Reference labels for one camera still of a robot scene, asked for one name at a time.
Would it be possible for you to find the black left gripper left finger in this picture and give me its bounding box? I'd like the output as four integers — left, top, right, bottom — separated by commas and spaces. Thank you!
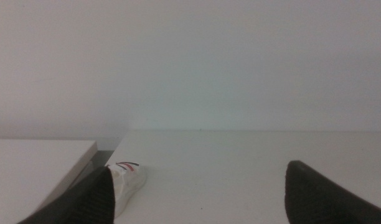
17, 166, 116, 224

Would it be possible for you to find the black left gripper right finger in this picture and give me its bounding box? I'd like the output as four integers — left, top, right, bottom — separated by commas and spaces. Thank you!
284, 160, 381, 224

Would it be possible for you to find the white sandal with coloured straps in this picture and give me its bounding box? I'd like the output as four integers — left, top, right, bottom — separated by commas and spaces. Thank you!
106, 161, 148, 218

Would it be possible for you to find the white side table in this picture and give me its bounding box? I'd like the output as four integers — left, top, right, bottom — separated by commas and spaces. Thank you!
0, 139, 98, 224

